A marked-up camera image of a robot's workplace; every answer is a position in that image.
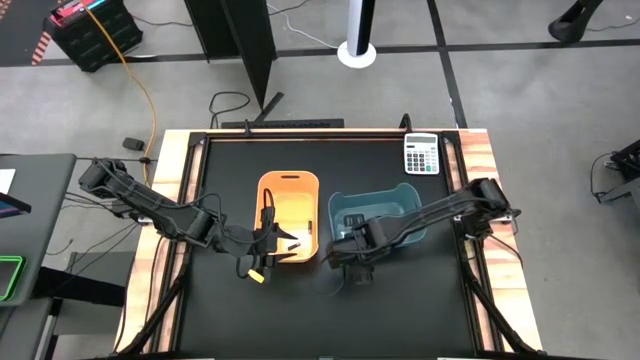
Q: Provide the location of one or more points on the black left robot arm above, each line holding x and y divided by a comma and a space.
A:
170, 220

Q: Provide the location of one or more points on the white desk calculator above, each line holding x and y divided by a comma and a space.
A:
421, 155

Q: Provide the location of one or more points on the black power adapter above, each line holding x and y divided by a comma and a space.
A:
134, 144

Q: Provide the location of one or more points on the green-edged tray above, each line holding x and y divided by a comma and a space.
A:
4, 295

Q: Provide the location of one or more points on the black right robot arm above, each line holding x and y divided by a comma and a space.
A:
450, 205

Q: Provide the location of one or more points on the black equipment stand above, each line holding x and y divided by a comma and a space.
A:
625, 165

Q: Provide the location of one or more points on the black diagonal frame strut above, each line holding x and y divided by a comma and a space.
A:
160, 310
495, 310

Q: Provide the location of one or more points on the small slim battery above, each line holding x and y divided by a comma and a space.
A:
310, 226
294, 246

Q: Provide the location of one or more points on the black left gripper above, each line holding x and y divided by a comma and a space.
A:
265, 245

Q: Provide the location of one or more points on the black partition base bar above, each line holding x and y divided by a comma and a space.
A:
280, 123

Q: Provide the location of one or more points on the yellow plastic bin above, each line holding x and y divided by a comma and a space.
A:
295, 200

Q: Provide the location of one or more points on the black table clamp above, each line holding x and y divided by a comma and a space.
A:
406, 122
247, 127

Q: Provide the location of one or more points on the blue plastic bin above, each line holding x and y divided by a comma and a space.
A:
390, 200

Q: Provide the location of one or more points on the grey side desk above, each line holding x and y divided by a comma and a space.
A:
40, 225

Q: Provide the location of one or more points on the black equipment case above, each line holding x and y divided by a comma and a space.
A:
95, 40

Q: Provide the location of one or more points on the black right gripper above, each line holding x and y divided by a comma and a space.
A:
367, 240

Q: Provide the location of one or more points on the black partition panel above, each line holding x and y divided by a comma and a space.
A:
240, 40

